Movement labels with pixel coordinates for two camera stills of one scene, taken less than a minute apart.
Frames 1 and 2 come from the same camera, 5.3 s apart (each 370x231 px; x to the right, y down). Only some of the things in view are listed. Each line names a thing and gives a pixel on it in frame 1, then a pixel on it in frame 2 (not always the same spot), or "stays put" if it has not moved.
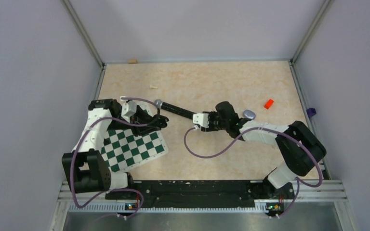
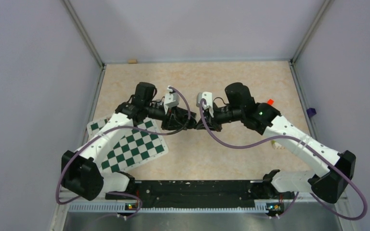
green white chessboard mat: [122, 149] stays put
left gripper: [142, 117] -> [175, 121]
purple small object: [311, 112] stays put
